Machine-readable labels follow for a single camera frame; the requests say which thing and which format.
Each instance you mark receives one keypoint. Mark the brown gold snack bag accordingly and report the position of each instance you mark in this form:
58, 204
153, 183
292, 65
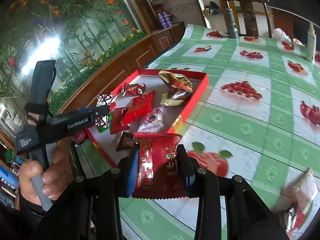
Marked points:
180, 88

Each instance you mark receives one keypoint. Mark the person left hand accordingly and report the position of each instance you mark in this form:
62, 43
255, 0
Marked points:
56, 178

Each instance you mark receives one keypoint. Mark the green candy wrapper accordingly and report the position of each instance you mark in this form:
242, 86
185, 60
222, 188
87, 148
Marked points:
103, 123

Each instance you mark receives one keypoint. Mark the white spray bottle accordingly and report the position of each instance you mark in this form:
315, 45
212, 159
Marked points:
311, 44

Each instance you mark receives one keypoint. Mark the white plastic bag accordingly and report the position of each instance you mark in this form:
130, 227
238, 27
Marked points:
280, 35

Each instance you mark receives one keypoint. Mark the large red snack bar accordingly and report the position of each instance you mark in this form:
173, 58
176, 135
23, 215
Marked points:
140, 107

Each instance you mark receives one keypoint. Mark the dark brown candy packet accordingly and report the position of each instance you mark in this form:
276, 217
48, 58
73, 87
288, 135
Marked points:
124, 141

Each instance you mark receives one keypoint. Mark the small red candy packet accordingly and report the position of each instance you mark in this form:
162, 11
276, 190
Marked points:
117, 124

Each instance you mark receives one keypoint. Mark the flower mural panel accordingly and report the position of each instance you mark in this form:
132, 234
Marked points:
79, 35

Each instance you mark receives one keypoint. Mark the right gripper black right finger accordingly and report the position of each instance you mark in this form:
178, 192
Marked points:
185, 171

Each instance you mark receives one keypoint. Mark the dark red jujube packet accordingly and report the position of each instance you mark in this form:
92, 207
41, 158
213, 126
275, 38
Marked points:
158, 176

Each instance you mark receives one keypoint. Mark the black small snack packet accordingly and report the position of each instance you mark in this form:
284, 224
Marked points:
292, 218

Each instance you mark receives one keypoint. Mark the red white patterned packet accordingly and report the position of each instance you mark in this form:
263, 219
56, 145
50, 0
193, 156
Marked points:
135, 89

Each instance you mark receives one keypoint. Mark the pink bear snack packet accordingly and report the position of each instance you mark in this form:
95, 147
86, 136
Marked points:
152, 122

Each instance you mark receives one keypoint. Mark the grey flashlight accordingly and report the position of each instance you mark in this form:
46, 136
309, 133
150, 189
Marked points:
232, 29

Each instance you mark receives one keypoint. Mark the green fruit tablecloth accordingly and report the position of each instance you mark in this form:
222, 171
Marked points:
270, 140

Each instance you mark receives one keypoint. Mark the red shallow tray box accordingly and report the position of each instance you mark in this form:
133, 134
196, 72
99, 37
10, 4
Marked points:
173, 117

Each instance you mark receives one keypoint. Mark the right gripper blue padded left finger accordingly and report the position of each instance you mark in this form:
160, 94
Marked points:
132, 174

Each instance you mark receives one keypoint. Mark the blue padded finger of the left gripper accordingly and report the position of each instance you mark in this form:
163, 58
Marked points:
86, 109

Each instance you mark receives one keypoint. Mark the wooden armchair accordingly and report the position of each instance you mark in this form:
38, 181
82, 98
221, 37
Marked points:
248, 14

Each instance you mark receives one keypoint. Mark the white dotted snack packet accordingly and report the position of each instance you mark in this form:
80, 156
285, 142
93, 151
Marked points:
298, 194

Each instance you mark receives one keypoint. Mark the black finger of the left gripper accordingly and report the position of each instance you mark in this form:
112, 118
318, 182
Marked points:
97, 112

